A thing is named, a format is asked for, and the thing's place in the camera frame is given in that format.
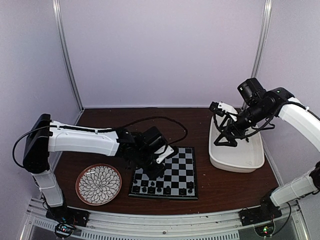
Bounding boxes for left aluminium frame post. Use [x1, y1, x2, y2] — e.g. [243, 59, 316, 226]
[52, 0, 84, 112]

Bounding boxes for white plastic tub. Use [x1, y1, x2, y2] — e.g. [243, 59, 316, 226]
[208, 119, 265, 173]

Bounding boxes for aluminium frame post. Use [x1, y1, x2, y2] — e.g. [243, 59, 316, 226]
[251, 0, 273, 78]
[52, 0, 84, 112]

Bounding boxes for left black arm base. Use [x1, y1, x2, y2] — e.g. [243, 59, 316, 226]
[45, 205, 90, 227]

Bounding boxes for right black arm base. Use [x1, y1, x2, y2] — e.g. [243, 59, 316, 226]
[238, 206, 282, 226]

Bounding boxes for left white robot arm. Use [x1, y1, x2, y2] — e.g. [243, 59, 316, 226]
[22, 113, 175, 222]

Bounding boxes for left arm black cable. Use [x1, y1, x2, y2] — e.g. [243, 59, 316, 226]
[119, 116, 188, 148]

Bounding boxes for right aluminium frame post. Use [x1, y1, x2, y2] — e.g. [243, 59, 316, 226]
[251, 0, 273, 78]

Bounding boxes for black and grey chessboard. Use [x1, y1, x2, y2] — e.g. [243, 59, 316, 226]
[128, 146, 198, 200]

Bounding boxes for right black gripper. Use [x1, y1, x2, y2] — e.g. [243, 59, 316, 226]
[214, 101, 271, 147]

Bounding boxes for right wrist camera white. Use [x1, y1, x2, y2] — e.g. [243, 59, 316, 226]
[209, 101, 238, 121]

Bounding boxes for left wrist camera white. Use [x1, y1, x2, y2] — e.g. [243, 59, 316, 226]
[154, 145, 174, 164]

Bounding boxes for floral patterned plate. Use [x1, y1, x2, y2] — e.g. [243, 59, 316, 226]
[75, 163, 122, 206]

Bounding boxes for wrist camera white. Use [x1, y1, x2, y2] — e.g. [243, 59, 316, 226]
[209, 101, 238, 121]
[154, 145, 174, 164]

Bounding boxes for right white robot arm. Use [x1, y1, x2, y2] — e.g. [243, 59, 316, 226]
[208, 78, 320, 221]

